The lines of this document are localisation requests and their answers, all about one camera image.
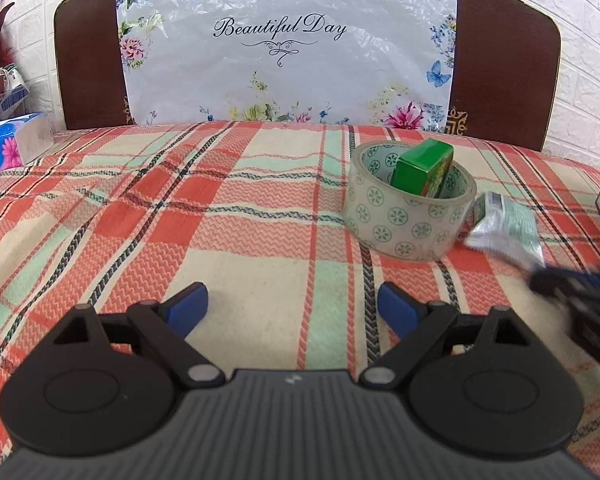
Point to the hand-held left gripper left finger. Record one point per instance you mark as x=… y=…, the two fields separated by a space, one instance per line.
x=186 y=310

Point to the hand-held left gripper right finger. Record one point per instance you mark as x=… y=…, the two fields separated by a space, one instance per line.
x=397 y=307

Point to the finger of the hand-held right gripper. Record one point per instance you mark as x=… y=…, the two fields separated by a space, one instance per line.
x=565 y=282

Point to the silver green sachet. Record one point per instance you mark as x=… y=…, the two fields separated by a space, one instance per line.
x=505 y=225

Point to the clear patterned tape roll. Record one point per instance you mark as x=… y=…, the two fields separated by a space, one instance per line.
x=380 y=210

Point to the red plaid blanket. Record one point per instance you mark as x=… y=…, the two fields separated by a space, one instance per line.
x=130 y=220

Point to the small green printed box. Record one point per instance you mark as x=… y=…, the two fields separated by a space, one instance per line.
x=420 y=165

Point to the blue tissue pack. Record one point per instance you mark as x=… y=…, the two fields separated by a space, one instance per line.
x=10 y=142

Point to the floral plastic sheet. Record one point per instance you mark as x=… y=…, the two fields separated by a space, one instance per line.
x=290 y=80

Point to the brown wooden headboard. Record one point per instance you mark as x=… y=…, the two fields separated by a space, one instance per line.
x=85 y=60

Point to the clear plastic box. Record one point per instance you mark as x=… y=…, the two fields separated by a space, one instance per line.
x=2 y=97

